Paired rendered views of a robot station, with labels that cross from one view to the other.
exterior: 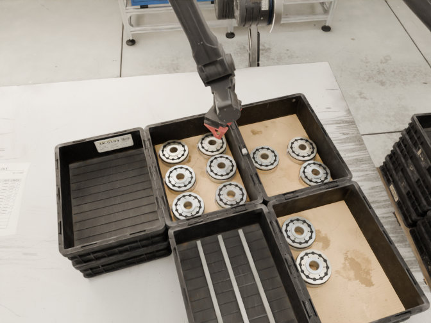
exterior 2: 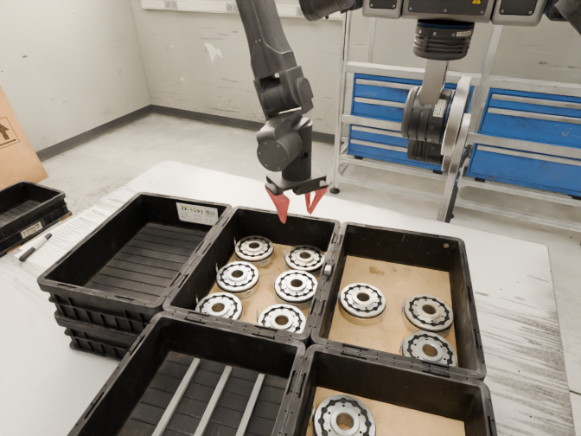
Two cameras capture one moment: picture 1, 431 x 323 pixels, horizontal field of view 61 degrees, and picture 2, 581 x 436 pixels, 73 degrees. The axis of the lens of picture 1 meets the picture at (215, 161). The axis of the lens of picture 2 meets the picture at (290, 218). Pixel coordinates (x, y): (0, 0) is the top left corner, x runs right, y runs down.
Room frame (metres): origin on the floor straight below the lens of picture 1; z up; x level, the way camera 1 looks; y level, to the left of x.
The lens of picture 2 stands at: (0.12, -0.36, 1.50)
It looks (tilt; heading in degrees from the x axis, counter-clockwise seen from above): 34 degrees down; 31
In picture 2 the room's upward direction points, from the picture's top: straight up
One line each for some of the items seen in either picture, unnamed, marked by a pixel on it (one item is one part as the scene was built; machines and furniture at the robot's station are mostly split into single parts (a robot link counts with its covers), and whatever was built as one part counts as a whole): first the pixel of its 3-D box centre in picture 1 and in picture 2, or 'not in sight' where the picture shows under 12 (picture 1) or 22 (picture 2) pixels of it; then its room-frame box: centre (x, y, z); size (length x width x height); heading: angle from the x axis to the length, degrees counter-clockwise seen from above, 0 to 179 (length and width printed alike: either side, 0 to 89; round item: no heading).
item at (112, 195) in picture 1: (110, 193); (151, 258); (0.59, 0.34, 0.87); 0.40 x 0.30 x 0.11; 16
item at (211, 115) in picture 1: (223, 103); (296, 165); (0.69, -0.02, 1.17); 0.10 x 0.07 x 0.07; 150
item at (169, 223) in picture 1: (199, 163); (264, 262); (0.67, 0.05, 0.92); 0.40 x 0.30 x 0.02; 16
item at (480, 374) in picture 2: (285, 143); (397, 285); (0.76, -0.24, 0.92); 0.40 x 0.30 x 0.02; 16
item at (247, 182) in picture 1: (200, 172); (264, 278); (0.67, 0.05, 0.87); 0.40 x 0.30 x 0.11; 16
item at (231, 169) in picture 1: (221, 166); (296, 285); (0.70, -0.02, 0.86); 0.10 x 0.10 x 0.01
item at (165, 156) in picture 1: (173, 150); (254, 247); (0.77, 0.15, 0.86); 0.10 x 0.10 x 0.01
